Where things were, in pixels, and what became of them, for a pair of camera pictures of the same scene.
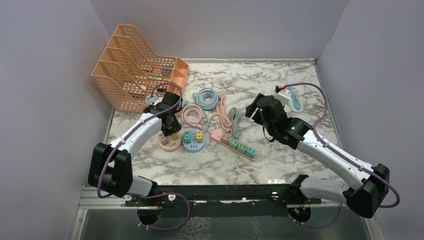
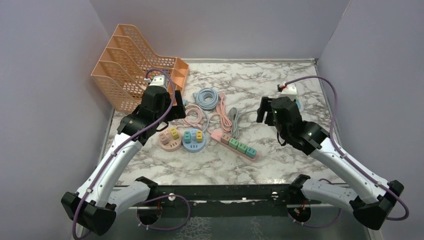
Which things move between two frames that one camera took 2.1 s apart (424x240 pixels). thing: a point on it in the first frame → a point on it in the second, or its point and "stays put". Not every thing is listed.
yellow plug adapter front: (199, 136) stays put
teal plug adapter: (250, 152) stays put
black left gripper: (176, 127) → (177, 112)
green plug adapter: (233, 143) stays put
